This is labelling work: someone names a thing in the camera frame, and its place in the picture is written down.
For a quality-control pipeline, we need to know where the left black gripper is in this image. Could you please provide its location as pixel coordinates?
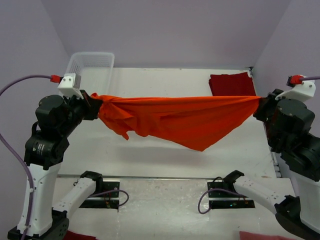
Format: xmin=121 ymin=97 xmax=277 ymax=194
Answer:
xmin=59 ymin=88 xmax=103 ymax=136

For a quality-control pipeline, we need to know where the orange t-shirt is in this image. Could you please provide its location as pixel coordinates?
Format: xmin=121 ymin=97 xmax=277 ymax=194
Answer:
xmin=91 ymin=93 xmax=261 ymax=152

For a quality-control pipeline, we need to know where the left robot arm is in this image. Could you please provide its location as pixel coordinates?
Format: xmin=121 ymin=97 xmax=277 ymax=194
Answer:
xmin=7 ymin=90 xmax=104 ymax=240

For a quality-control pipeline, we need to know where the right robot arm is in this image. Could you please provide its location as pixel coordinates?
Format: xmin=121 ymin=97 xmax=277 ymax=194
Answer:
xmin=223 ymin=89 xmax=320 ymax=240

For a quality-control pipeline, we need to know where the folded dark red t-shirt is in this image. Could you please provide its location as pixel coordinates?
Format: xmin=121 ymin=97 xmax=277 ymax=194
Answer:
xmin=208 ymin=72 xmax=256 ymax=96

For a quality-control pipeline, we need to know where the white plastic basket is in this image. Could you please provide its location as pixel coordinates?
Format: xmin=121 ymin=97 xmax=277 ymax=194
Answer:
xmin=65 ymin=51 xmax=115 ymax=96

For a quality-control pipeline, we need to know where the pink cloth bottom right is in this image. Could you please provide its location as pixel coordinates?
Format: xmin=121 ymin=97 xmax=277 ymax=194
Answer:
xmin=239 ymin=231 xmax=291 ymax=240

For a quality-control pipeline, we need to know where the dark red cloth bottom left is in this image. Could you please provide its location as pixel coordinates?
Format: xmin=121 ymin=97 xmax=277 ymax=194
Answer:
xmin=63 ymin=230 xmax=97 ymax=240

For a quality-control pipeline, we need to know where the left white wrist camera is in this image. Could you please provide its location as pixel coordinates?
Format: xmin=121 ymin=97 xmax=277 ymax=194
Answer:
xmin=57 ymin=73 xmax=84 ymax=99

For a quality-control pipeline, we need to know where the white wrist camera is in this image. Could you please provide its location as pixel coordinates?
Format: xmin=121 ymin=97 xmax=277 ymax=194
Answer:
xmin=57 ymin=73 xmax=84 ymax=99
xmin=275 ymin=75 xmax=316 ymax=102

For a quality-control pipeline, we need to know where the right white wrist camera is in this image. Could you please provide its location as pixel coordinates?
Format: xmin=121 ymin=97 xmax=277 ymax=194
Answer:
xmin=275 ymin=75 xmax=316 ymax=102

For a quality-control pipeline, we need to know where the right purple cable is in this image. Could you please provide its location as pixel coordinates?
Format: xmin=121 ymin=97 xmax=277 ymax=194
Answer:
xmin=197 ymin=75 xmax=320 ymax=215

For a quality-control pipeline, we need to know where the purple cable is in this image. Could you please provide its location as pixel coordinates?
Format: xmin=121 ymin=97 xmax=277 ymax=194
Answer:
xmin=0 ymin=74 xmax=130 ymax=240
xmin=197 ymin=75 xmax=320 ymax=215

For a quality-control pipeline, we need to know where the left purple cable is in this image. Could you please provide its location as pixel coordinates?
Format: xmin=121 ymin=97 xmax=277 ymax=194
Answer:
xmin=0 ymin=74 xmax=130 ymax=240

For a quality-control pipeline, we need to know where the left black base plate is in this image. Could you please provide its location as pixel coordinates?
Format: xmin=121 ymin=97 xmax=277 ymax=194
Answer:
xmin=79 ymin=178 xmax=120 ymax=210

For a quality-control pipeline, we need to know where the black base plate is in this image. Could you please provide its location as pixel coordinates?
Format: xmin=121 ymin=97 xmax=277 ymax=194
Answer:
xmin=79 ymin=178 xmax=120 ymax=210
xmin=207 ymin=179 xmax=255 ymax=209

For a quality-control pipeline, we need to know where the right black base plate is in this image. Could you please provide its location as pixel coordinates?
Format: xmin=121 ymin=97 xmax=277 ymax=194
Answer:
xmin=207 ymin=179 xmax=255 ymax=209

